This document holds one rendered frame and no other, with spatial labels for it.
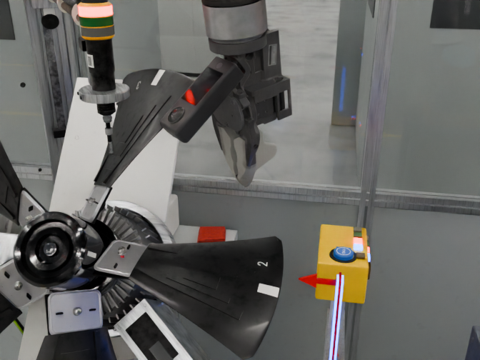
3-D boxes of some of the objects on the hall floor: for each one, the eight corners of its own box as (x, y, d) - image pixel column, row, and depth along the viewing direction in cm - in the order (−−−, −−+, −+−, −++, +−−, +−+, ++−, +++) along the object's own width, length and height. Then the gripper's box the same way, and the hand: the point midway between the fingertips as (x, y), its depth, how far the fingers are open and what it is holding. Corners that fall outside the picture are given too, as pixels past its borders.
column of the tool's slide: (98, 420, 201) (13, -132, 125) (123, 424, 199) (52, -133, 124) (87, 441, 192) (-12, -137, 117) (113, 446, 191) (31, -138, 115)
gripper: (292, 31, 64) (300, 181, 75) (248, 18, 71) (261, 158, 82) (234, 51, 60) (251, 204, 72) (193, 36, 67) (215, 178, 78)
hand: (240, 180), depth 75 cm, fingers closed
